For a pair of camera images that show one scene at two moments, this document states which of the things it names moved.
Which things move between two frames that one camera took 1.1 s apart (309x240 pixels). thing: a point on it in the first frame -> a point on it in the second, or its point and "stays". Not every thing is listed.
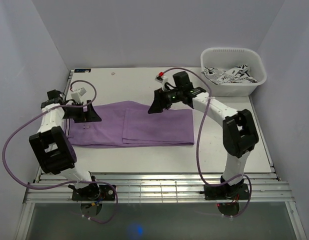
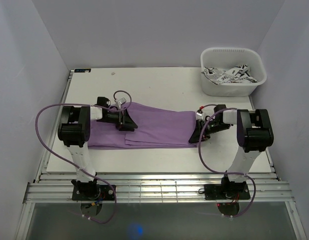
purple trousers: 130,124 stays
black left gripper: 90,116 -> 125,123
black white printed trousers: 238,74 stays
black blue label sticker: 82,70 stays
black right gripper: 159,102 -> 195,136
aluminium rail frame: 161,188 stays
